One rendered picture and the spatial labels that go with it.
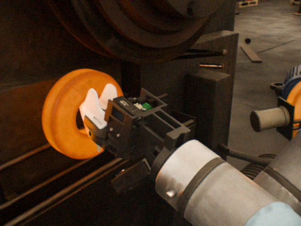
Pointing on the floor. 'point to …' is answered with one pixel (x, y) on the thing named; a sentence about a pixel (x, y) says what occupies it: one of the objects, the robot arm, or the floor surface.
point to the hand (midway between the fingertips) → (86, 104)
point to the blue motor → (290, 80)
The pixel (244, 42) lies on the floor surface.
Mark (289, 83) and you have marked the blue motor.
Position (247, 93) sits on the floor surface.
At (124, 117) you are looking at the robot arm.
